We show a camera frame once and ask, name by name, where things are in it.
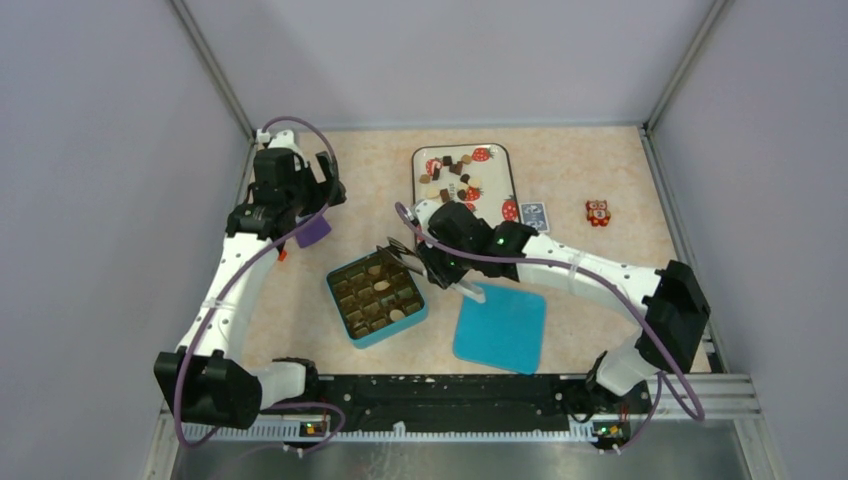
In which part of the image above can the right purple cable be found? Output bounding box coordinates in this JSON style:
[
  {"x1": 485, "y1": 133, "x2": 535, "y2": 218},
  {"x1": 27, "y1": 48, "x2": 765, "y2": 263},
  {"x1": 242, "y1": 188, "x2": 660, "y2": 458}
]
[{"x1": 394, "y1": 201, "x2": 706, "y2": 455}]

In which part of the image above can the purple metronome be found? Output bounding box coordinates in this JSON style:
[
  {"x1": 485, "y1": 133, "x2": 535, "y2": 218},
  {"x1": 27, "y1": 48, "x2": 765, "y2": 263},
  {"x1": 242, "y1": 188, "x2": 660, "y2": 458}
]
[{"x1": 295, "y1": 214, "x2": 332, "y2": 249}]

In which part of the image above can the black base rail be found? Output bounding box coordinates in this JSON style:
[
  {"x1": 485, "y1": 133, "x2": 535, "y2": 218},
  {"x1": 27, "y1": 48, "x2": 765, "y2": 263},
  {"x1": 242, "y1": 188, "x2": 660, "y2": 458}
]
[{"x1": 294, "y1": 374, "x2": 650, "y2": 434}]

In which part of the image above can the strawberry pattern white tray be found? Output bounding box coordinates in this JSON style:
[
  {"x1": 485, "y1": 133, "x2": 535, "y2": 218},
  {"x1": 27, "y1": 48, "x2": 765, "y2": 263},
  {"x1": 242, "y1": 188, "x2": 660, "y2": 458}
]
[{"x1": 411, "y1": 143, "x2": 522, "y2": 228}]

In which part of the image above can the red owl toy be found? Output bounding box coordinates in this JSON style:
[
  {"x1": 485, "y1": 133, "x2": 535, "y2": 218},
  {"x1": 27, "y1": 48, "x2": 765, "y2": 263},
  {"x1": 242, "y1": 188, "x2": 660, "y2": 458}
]
[{"x1": 585, "y1": 200, "x2": 611, "y2": 227}]

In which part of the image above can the teal chocolate box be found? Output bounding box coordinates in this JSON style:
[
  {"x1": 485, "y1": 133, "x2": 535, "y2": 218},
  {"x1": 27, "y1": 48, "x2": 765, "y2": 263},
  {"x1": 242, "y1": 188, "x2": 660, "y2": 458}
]
[{"x1": 325, "y1": 250, "x2": 429, "y2": 349}]

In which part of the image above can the blue playing card deck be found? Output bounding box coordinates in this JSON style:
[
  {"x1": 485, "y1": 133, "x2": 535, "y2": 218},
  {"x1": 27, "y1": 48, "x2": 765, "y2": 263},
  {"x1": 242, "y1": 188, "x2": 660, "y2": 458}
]
[{"x1": 519, "y1": 202, "x2": 551, "y2": 233}]

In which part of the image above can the teal box lid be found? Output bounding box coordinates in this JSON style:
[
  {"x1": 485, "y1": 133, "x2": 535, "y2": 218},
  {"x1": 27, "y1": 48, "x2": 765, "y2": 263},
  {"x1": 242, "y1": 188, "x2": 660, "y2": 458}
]
[{"x1": 453, "y1": 283, "x2": 547, "y2": 375}]

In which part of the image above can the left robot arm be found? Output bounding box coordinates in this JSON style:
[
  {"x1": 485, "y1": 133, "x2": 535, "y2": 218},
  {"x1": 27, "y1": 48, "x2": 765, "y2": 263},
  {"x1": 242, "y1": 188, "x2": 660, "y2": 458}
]
[{"x1": 153, "y1": 131, "x2": 346, "y2": 429}]

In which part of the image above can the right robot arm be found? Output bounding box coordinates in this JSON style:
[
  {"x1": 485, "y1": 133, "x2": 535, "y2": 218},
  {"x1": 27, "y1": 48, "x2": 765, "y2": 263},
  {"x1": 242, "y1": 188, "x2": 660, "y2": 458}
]
[{"x1": 395, "y1": 200, "x2": 711, "y2": 412}]

